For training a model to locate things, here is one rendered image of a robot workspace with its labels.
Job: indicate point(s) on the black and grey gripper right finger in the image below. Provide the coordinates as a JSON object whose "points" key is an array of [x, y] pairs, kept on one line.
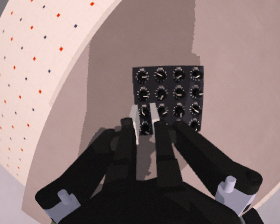
{"points": [[231, 183]]}

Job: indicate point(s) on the dark grey knob box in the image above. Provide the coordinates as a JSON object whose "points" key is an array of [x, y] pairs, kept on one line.
{"points": [[169, 94]]}

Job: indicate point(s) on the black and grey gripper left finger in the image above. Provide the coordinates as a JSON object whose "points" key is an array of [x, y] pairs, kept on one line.
{"points": [[78, 183]]}

